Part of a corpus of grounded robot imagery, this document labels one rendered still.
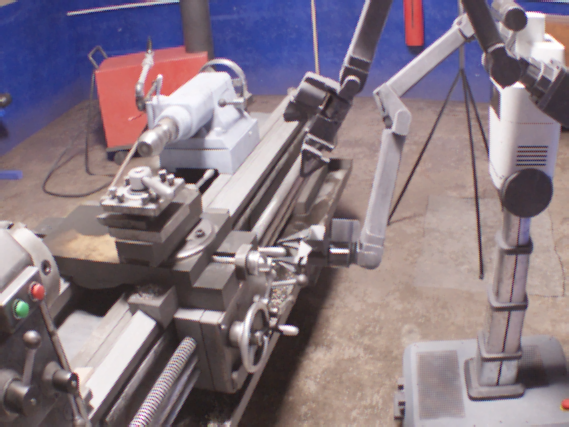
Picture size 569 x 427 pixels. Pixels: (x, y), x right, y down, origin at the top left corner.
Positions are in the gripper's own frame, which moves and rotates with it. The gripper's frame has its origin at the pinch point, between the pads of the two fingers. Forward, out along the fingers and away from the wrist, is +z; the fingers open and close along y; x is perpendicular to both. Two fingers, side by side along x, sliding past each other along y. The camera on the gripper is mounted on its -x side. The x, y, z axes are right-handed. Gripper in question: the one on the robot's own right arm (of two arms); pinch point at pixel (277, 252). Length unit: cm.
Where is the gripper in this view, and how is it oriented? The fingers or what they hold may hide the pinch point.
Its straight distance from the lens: 172.4
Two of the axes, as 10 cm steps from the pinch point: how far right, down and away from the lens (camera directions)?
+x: 2.1, 5.9, 7.8
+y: -2.2, 8.1, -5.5
